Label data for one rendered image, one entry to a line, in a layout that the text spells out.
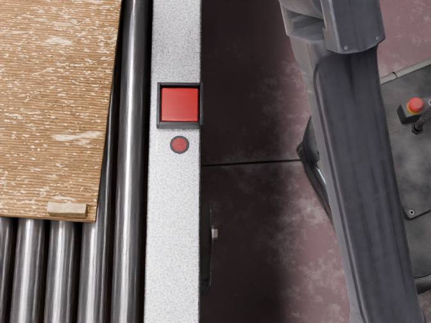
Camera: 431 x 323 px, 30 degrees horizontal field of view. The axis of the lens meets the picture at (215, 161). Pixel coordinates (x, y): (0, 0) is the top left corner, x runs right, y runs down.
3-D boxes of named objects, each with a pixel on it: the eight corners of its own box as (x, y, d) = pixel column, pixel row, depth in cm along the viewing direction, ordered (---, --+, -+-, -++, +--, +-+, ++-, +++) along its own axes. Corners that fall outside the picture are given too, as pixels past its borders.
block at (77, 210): (88, 208, 123) (86, 202, 120) (87, 219, 122) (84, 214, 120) (50, 205, 123) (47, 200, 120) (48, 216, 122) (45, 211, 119)
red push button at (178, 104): (198, 91, 132) (198, 87, 131) (198, 124, 130) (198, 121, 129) (161, 90, 132) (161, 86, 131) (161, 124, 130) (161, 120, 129)
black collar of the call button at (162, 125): (203, 86, 133) (203, 82, 131) (203, 129, 130) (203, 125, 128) (157, 86, 132) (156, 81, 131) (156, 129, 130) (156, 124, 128)
